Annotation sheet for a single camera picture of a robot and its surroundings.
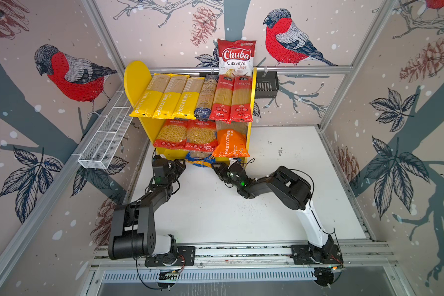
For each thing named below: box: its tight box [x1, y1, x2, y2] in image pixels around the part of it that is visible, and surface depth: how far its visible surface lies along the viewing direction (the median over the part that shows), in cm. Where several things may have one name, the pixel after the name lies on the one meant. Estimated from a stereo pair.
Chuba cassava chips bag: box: [217, 38, 257, 78], surface depth 86 cm
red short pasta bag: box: [184, 119, 218, 152], surface depth 94 cm
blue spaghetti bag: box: [194, 74, 219, 120], surface depth 74 cm
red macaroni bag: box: [152, 119, 188, 150], surface depth 96 cm
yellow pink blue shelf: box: [230, 67, 257, 164], surface depth 69 cm
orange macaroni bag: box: [212, 128, 251, 158], surface depth 89 cm
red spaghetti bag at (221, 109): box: [209, 74, 235, 124], surface depth 73 cm
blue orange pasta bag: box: [185, 150, 216, 169], surface depth 100 cm
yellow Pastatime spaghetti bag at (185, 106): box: [171, 77, 205, 120], surface depth 74 cm
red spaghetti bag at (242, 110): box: [229, 75, 253, 123], surface depth 69 cm
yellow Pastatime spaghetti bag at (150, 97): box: [129, 72, 171, 118], surface depth 77 cm
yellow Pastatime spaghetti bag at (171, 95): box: [152, 73, 190, 119], surface depth 77 cm
